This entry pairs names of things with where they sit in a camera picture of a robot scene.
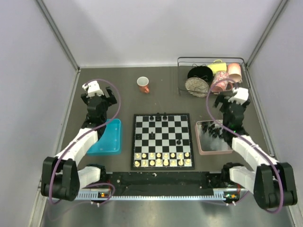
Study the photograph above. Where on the yellow mug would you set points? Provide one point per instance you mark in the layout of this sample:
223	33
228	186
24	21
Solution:
217	66

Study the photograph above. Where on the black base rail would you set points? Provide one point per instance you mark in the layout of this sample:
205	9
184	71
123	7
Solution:
164	183

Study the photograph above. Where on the chess board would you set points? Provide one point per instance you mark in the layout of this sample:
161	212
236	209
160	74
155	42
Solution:
177	126

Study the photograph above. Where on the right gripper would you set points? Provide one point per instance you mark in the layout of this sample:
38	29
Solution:
222	99

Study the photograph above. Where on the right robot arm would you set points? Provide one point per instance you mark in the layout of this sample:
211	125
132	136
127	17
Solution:
271	182

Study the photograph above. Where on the orange mug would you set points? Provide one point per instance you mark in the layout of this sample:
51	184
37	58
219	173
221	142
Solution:
143	83

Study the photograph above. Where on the pink marbled cup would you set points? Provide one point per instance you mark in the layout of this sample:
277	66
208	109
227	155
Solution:
234	71

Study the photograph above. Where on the wire dish rack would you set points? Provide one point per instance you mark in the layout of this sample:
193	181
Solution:
185	64

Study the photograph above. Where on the black bowl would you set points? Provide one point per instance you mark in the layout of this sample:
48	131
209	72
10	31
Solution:
202	72

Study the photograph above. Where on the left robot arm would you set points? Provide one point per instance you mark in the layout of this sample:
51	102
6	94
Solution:
61	179

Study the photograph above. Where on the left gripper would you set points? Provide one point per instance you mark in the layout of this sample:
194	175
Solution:
110	100

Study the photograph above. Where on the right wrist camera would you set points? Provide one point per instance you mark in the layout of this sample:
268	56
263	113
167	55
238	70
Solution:
239	95

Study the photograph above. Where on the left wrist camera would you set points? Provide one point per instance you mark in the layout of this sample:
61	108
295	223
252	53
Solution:
92	89

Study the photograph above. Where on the patterned plate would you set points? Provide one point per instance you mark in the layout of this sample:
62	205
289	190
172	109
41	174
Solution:
196	85

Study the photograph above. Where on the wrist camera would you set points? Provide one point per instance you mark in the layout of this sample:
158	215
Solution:
239	95
92	89

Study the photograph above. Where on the pink floral mug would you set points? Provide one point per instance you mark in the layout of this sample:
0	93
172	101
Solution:
219	84

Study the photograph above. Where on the pink metal tray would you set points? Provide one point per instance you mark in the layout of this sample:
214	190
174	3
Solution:
210	140

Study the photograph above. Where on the blue plastic tray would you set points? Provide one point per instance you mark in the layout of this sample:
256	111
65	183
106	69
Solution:
111	141

